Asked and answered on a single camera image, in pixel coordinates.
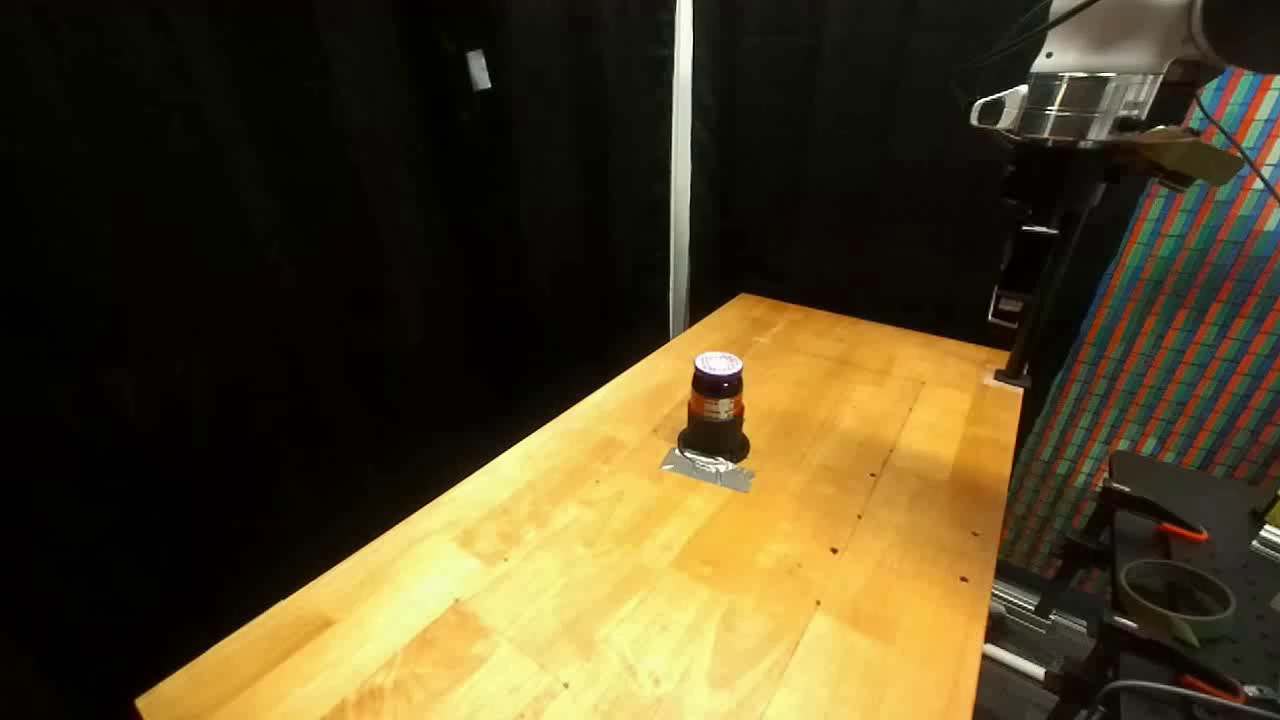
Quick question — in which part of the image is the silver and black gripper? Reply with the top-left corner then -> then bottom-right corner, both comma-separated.
967,63 -> 1168,335

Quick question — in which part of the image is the amber bottle with white cap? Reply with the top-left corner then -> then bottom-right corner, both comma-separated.
687,347 -> 749,431

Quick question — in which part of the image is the colourful striped cloth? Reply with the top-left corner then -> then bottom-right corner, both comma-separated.
1000,66 -> 1280,578

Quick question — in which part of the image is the black mounting plate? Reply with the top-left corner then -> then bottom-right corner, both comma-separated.
1099,446 -> 1280,541

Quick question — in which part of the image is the white vertical pole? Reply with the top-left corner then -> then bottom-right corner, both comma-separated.
665,0 -> 701,340

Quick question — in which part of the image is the grey tape roll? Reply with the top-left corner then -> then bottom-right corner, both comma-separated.
1112,550 -> 1242,646

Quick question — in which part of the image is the small white tag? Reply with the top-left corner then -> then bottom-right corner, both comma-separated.
460,42 -> 496,94

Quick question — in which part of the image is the black curtain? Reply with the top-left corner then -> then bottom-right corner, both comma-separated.
0,0 -> 1056,720

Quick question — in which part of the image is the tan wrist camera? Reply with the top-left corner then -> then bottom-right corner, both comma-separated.
1099,125 -> 1249,186

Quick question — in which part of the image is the thin black hanging cable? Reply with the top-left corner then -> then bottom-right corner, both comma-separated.
1189,78 -> 1280,207

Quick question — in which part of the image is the orange handled clamp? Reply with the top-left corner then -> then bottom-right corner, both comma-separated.
1115,503 -> 1218,550

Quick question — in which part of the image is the aluminium rail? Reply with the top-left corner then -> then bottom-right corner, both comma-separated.
979,563 -> 1112,684

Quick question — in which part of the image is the grey floor cable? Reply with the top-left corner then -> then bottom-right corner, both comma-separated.
1086,671 -> 1280,720

